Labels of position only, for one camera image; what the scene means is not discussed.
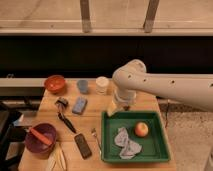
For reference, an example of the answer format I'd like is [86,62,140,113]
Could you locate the metal fork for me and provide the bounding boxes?
[91,128,101,156]

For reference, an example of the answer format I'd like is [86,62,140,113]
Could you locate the blue grey cup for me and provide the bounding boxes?
[77,80,88,94]

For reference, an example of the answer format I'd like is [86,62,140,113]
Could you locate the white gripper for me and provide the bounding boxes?
[107,89,136,116]

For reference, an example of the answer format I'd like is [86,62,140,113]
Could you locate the orange carrot stick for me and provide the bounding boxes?
[30,128,52,146]

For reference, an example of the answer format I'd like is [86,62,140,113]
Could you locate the red yellow apple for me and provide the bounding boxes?
[135,122,149,137]

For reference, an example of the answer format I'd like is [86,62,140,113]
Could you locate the blue sponge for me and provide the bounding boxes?
[72,97,87,114]

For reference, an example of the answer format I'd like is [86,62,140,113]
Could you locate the black chair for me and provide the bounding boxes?
[0,101,27,171]

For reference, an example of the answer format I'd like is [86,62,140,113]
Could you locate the black handled brush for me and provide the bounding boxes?
[55,97,77,133]

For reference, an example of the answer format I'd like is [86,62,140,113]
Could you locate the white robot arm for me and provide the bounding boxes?
[107,59,213,116]

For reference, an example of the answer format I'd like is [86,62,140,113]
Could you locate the purple bowl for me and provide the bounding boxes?
[25,123,57,154]

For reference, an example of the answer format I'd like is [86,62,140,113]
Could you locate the green plastic tray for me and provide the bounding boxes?
[101,111,170,163]

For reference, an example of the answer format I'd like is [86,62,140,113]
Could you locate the grey blue towel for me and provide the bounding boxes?
[114,127,142,159]

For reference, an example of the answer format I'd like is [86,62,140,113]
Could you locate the red bowl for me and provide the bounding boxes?
[44,75,66,94]

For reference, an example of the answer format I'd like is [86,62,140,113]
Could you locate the white cup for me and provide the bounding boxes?
[95,76,109,94]

